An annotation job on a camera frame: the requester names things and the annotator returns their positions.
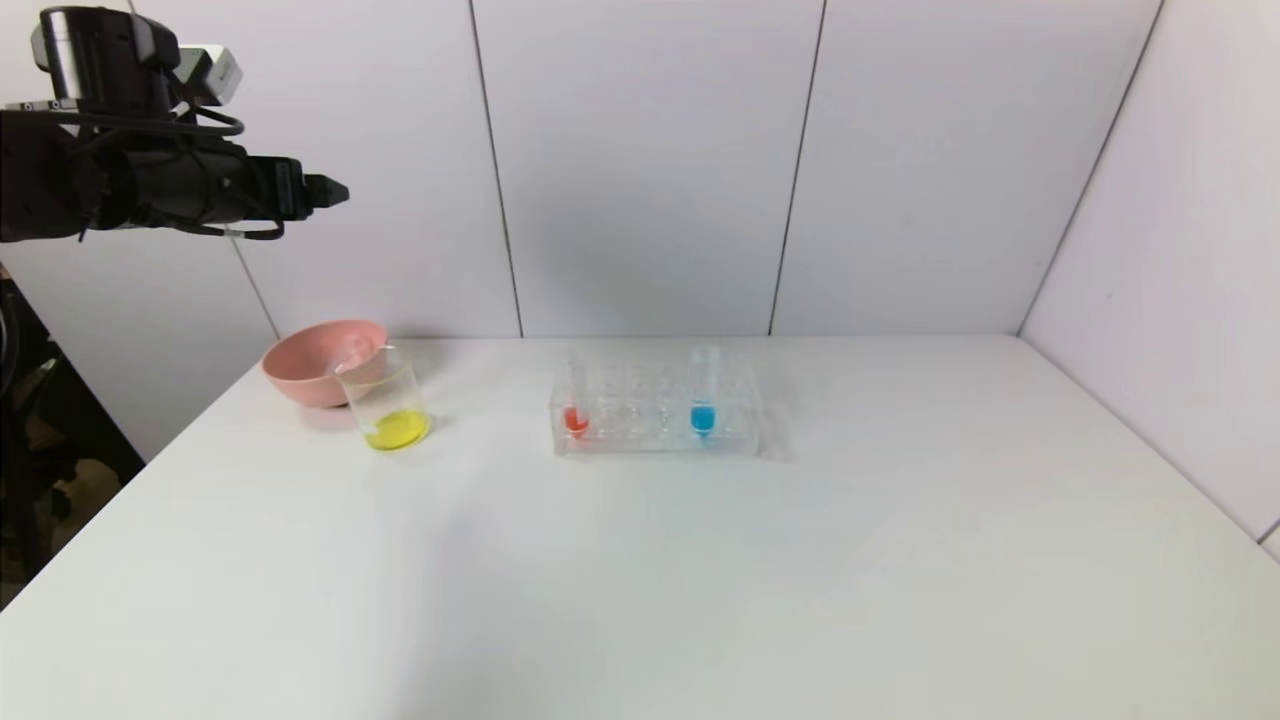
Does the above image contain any clear plastic test tube rack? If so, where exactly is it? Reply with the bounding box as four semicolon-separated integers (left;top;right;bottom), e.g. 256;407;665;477
549;348;764;460

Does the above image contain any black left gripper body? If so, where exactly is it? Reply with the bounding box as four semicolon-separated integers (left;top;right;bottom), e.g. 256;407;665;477
192;141;314;224

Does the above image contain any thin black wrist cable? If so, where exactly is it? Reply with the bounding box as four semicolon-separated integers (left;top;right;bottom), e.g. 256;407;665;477
60;100;289;243

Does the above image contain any pink plastic bowl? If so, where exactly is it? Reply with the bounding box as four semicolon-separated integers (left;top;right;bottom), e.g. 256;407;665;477
262;321;391;410

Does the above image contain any test tube with blue pigment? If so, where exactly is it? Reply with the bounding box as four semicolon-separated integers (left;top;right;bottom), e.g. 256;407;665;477
690;346;722;442

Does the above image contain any dark background furniture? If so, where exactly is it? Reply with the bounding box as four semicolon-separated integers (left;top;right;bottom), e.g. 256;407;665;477
0;270;147;613

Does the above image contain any clear glass beaker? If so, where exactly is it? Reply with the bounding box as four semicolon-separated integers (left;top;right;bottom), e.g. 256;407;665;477
335;346;432;452

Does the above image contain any test tube with red pigment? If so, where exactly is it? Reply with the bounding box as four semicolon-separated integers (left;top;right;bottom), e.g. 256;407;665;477
560;348;589;441

